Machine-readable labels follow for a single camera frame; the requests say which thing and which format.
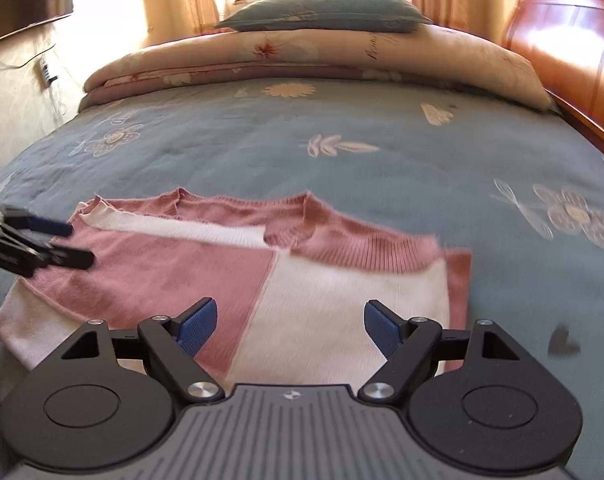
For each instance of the white power strip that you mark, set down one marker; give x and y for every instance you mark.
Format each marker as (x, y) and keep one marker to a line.
(47, 73)

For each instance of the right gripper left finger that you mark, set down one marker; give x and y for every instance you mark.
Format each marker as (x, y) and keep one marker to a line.
(103, 396)

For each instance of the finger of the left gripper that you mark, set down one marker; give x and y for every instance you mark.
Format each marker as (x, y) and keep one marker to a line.
(25, 261)
(14, 220)

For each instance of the pink and cream knit sweater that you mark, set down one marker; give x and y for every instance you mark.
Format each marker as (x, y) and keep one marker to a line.
(290, 278)

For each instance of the folded pink floral quilt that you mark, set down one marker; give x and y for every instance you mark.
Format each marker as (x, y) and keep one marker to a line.
(430, 54)

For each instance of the grey-blue floral pillow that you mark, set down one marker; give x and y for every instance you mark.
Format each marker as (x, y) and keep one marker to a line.
(358, 15)

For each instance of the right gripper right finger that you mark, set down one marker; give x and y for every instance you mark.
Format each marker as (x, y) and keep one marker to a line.
(475, 399)

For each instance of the orange wooden headboard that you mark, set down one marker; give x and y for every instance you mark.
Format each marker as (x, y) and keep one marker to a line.
(564, 41)

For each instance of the blue floral bed sheet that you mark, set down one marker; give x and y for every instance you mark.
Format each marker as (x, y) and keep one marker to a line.
(522, 190)

